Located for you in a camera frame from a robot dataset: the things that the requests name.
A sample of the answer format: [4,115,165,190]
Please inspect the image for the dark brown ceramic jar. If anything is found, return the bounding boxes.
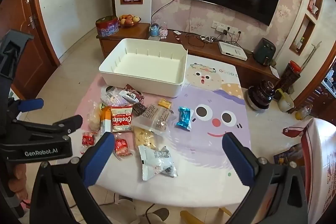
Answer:
[248,81,276,111]

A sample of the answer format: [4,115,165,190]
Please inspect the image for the dark brown floral snack packet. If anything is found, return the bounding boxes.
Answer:
[119,84,144,104]

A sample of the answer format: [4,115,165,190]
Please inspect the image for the blue foil snack packet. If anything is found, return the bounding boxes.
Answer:
[175,106,194,131]

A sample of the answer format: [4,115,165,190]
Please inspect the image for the small red candy packet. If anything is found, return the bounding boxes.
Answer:
[81,132,95,147]
[113,138,132,157]

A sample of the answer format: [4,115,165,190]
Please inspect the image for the clear bag of yellow crackers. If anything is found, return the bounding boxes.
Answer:
[133,126,158,153]

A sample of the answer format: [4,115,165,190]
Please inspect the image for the white plastic storage bin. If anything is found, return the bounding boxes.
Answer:
[98,38,189,98]

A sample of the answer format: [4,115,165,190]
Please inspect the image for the black television cable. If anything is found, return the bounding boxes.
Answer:
[151,0,184,25]

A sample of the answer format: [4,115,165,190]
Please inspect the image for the clear purple print snack bag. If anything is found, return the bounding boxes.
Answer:
[101,86,126,106]

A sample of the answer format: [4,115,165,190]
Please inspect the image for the brown wooden door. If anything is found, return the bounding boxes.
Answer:
[0,0,62,100]

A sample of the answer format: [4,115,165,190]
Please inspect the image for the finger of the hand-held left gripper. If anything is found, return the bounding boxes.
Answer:
[12,114,83,142]
[8,98,45,116]

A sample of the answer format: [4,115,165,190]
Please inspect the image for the red white cookie packet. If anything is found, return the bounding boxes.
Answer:
[110,106,134,133]

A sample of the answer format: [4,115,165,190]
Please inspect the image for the cartoon printed table mat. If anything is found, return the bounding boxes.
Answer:
[73,55,252,208]

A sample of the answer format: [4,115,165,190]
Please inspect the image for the cream plastic jug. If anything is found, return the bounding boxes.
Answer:
[278,90,294,112]

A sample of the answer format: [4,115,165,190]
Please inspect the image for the clear bag with dark print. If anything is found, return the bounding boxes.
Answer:
[133,103,175,135]

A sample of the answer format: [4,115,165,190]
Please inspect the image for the blue cardboard box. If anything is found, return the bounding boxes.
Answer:
[274,151,292,164]

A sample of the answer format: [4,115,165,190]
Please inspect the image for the person's left hand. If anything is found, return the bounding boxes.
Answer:
[7,162,29,201]

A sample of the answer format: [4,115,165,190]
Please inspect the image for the white set-top box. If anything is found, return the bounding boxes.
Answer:
[218,41,248,61]

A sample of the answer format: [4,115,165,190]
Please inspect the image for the dark chocolate square packet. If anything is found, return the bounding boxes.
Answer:
[132,102,147,116]

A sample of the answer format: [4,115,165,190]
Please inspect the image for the dark air fryer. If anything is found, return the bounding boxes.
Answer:
[253,38,277,66]

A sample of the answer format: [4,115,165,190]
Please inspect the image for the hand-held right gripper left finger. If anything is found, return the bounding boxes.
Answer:
[29,132,116,224]

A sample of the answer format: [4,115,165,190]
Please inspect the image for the grey white snack packet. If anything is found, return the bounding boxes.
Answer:
[138,145,178,181]

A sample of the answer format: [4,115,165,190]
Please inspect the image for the orange white snack packet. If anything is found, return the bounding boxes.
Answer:
[101,106,112,136]

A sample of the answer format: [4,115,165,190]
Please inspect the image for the clear rice cracker packet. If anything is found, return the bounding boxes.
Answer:
[87,102,103,131]

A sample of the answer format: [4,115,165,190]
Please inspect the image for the bowl of fruit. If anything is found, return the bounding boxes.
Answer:
[118,14,142,28]

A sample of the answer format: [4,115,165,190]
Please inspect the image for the white wall sockets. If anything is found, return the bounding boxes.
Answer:
[211,21,242,35]

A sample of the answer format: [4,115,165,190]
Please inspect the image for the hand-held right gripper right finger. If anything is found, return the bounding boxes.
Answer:
[222,132,309,224]

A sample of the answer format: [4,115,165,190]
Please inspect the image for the red round tin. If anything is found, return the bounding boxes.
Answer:
[95,16,119,38]

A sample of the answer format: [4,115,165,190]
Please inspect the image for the blue snow globe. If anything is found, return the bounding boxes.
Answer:
[149,24,160,38]

